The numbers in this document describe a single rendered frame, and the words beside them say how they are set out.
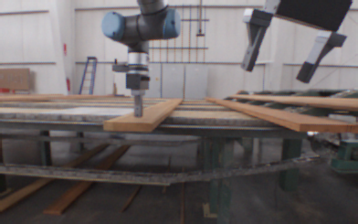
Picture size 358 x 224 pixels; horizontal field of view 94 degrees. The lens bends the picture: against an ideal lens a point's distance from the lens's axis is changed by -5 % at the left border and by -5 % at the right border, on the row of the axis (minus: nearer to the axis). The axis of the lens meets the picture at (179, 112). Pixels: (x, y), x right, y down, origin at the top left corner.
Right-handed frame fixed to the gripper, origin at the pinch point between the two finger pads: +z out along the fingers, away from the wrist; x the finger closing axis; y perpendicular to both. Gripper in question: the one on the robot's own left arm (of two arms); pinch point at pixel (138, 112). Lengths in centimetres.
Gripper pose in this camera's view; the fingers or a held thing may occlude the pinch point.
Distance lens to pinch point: 66.7
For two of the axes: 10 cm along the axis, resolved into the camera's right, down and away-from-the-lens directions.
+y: 10.0, 0.3, -0.6
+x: 0.6, -1.1, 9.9
